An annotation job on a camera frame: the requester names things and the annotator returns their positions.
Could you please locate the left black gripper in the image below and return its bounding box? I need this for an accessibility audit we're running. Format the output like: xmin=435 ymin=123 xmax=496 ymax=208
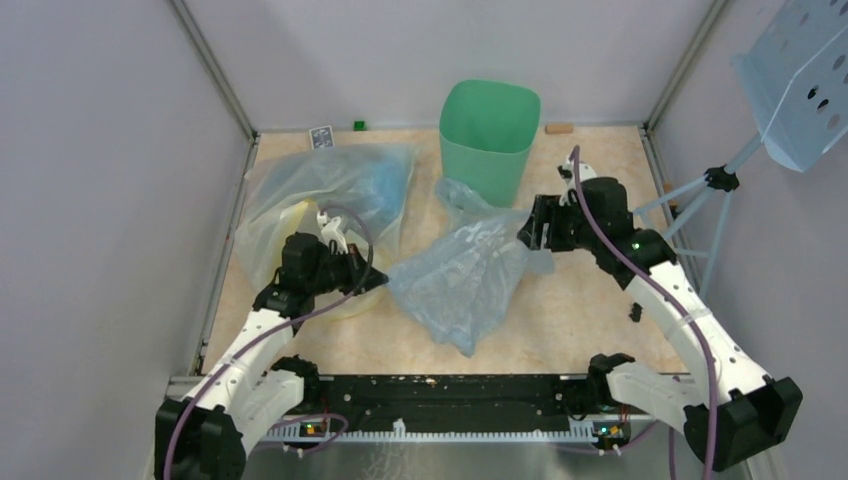
xmin=307 ymin=242 xmax=388 ymax=296

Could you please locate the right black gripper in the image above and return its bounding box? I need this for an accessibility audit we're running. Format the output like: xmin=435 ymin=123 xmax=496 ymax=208
xmin=518 ymin=194 xmax=602 ymax=252

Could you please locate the light blue plastic bag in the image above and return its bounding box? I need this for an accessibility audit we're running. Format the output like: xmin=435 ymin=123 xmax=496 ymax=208
xmin=388 ymin=178 xmax=555 ymax=357

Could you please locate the clear yellowish plastic bag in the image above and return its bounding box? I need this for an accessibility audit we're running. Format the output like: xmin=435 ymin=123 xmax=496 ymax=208
xmin=234 ymin=143 xmax=420 ymax=293

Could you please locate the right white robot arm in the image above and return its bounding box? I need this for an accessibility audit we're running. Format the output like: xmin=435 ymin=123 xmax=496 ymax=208
xmin=517 ymin=177 xmax=803 ymax=472

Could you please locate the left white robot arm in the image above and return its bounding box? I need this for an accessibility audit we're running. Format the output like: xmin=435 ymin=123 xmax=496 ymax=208
xmin=154 ymin=232 xmax=388 ymax=479

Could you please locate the green plastic trash bin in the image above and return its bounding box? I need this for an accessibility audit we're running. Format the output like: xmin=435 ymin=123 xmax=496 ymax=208
xmin=438 ymin=79 xmax=541 ymax=208

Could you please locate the small wooden block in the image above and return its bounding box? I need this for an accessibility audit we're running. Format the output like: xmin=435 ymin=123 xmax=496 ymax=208
xmin=544 ymin=123 xmax=575 ymax=135

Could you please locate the small black fallen part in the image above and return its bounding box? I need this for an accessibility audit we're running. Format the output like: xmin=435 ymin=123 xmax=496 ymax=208
xmin=629 ymin=302 xmax=643 ymax=323

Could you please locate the blue playing card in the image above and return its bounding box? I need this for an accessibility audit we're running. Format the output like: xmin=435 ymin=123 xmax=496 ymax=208
xmin=308 ymin=125 xmax=335 ymax=150

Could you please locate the light blue tripod stand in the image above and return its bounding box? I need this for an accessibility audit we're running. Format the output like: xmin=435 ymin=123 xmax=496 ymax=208
xmin=632 ymin=132 xmax=763 ymax=299

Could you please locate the perforated light blue panel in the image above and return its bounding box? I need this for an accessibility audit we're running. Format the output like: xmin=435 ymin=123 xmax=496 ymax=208
xmin=733 ymin=0 xmax=847 ymax=172

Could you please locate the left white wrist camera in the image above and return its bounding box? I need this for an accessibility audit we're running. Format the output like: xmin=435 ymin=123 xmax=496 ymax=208
xmin=316 ymin=210 xmax=349 ymax=254

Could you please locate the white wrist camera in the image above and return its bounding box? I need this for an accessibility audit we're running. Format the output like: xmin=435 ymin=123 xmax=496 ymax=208
xmin=316 ymin=210 xmax=349 ymax=254
xmin=557 ymin=159 xmax=597 ymax=206

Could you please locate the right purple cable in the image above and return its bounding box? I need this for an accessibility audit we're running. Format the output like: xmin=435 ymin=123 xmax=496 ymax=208
xmin=569 ymin=145 xmax=720 ymax=480

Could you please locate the purple cable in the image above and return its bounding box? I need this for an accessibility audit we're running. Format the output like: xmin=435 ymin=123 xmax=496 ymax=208
xmin=569 ymin=145 xmax=720 ymax=480
xmin=162 ymin=203 xmax=376 ymax=480

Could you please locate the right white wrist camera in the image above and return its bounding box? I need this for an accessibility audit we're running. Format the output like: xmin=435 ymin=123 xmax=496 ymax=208
xmin=557 ymin=159 xmax=597 ymax=206

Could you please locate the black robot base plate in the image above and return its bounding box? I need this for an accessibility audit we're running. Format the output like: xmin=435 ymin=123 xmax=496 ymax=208
xmin=289 ymin=374 xmax=632 ymax=434

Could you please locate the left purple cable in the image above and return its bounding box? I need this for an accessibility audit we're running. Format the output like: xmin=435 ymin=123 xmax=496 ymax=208
xmin=162 ymin=203 xmax=376 ymax=480

